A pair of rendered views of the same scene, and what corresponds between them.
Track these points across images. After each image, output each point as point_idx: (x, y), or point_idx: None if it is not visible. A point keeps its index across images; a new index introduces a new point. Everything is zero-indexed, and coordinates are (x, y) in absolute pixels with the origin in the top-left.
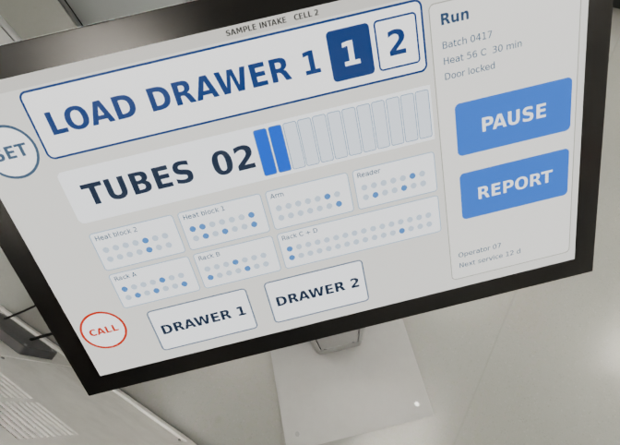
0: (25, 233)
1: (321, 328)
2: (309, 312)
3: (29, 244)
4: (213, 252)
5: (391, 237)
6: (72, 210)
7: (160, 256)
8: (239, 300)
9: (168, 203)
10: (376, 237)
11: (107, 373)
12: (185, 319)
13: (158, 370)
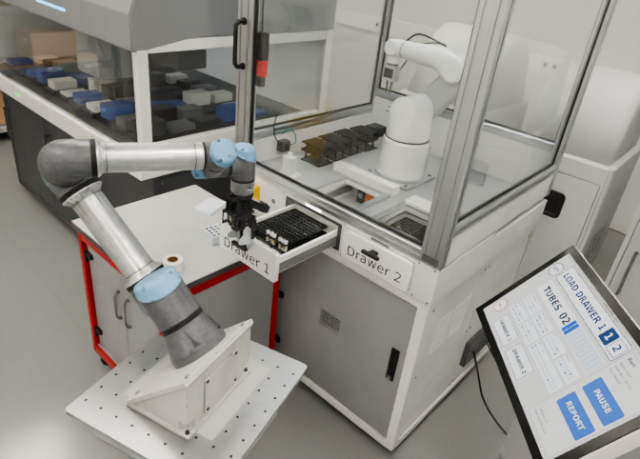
0: (531, 278)
1: (503, 368)
2: (510, 361)
3: (529, 280)
4: (530, 324)
5: (544, 377)
6: (541, 286)
7: (528, 310)
8: (513, 337)
9: (547, 307)
10: (543, 371)
11: (484, 310)
12: (505, 325)
13: (485, 324)
